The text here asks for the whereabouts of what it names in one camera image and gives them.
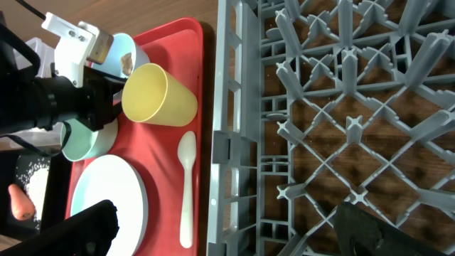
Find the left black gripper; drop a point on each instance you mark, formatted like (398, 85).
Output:
(98, 91)

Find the grey dishwasher rack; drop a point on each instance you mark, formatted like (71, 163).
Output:
(319, 103)

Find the black tray bin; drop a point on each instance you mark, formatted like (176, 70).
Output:
(55, 200)

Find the light green bowl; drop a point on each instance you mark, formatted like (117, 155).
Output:
(84, 143)

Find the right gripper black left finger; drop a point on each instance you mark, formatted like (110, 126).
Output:
(87, 233)

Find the large light blue plate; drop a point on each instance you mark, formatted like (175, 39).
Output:
(111, 179)

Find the brown food scrap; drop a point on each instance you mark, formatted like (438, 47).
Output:
(127, 64)

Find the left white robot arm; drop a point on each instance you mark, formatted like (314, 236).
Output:
(73, 91)

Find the orange carrot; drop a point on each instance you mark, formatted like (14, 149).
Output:
(22, 207)

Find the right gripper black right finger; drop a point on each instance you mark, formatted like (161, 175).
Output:
(360, 233)

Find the light blue bowl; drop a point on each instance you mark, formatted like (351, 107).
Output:
(122, 44)

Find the white rice pile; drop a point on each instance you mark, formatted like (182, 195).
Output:
(33, 175)

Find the red plastic tray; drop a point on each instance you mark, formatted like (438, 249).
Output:
(178, 47)

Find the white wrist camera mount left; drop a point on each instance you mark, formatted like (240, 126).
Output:
(77, 45)

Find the white plastic spoon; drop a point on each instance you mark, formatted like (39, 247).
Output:
(187, 156)

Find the yellow plastic cup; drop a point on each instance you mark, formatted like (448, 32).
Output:
(152, 95)

